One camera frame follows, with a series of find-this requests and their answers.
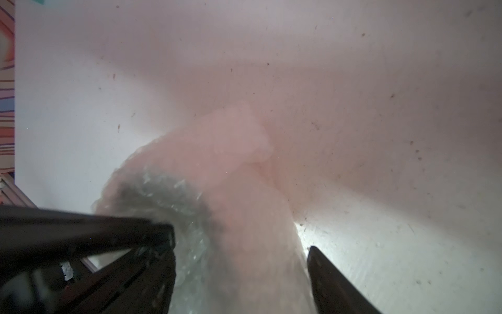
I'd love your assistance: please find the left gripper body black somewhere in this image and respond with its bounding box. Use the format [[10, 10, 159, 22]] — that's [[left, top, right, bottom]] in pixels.
[[1, 260, 94, 313]]

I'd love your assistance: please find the clear bubble wrap sheet bottom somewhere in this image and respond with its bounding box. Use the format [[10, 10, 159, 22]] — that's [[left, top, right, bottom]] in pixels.
[[94, 105, 316, 313]]

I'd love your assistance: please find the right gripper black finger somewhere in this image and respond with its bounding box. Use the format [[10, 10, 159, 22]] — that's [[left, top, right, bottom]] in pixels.
[[307, 246, 380, 314]]

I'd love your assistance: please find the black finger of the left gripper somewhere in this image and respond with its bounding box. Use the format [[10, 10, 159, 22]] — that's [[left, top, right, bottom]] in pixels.
[[1, 205, 175, 275], [56, 245, 176, 313]]

